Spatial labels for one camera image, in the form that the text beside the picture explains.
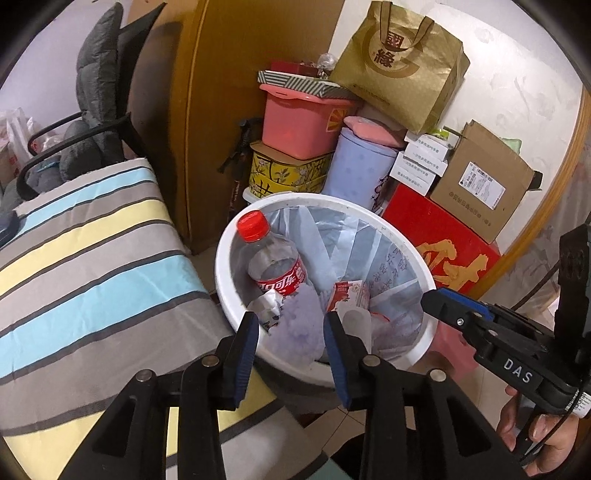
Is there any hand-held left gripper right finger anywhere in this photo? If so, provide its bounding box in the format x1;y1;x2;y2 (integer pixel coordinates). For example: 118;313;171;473
323;311;527;480

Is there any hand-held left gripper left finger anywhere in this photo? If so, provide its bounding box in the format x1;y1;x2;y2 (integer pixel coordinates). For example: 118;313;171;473
60;311;260;480

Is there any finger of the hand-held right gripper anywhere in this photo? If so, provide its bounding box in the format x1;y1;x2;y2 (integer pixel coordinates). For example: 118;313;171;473
421;290;490;352
436;288;555;344

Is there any white foam net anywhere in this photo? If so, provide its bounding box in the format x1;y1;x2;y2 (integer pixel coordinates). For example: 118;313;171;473
268;286;328;365

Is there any beige paper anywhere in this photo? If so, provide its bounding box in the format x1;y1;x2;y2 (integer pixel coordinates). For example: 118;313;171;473
249;291;284;333

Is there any red white crushed carton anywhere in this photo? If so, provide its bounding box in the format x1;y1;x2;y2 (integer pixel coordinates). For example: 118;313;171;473
325;281;370;315

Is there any white plastic bin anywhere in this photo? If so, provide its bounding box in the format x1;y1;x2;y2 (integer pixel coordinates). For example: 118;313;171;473
215;191;437;377

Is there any clear plastic bottle red label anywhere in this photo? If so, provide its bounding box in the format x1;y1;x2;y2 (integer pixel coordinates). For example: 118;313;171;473
237;210;309;315

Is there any person's right hand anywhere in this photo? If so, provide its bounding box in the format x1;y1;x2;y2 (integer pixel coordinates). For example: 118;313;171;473
496;387;588;476

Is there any pale blue bin liner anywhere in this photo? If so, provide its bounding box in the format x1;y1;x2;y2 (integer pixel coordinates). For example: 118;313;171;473
259;205;428;361

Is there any red gift box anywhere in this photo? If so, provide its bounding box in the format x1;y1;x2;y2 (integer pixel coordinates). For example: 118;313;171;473
383;184;502;301

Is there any cardboard box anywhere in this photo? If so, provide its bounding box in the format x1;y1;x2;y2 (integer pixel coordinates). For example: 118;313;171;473
429;119;543;245

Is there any striped tablecloth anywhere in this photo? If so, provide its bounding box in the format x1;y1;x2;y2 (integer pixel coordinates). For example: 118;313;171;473
0;157;287;480

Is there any lavender cylindrical container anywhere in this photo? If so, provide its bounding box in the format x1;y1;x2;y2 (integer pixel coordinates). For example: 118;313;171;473
321;127;400;215

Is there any yellow floral box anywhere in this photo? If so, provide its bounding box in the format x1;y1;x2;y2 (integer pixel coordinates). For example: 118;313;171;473
249;141;333;195

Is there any pink lid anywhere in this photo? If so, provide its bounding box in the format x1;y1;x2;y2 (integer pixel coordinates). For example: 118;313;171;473
342;115;409;148

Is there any gold paper bag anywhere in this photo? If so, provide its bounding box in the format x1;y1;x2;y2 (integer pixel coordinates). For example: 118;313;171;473
329;0;471;134

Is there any pink plastic tub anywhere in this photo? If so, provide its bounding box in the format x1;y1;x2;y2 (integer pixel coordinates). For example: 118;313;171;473
261;83;361;160

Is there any dark blue case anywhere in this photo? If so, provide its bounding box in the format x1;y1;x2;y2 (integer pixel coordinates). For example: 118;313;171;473
0;215;19;247

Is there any striped flat box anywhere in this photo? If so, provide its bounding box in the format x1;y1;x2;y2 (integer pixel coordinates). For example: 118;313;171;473
257;70;365;100

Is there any dark red box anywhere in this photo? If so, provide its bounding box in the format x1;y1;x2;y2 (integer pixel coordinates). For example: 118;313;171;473
270;59;331;80

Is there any wooden wardrobe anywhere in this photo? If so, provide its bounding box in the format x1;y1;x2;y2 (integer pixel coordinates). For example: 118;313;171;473
127;0;347;254

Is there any white plastic bag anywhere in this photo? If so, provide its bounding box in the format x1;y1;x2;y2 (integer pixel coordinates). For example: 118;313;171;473
0;108;40;185

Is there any grey chair cushion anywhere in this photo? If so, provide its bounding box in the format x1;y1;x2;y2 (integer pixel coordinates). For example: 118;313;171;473
60;7;125;181

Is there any black office chair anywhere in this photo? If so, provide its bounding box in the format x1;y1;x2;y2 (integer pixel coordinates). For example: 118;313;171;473
16;2;181;199

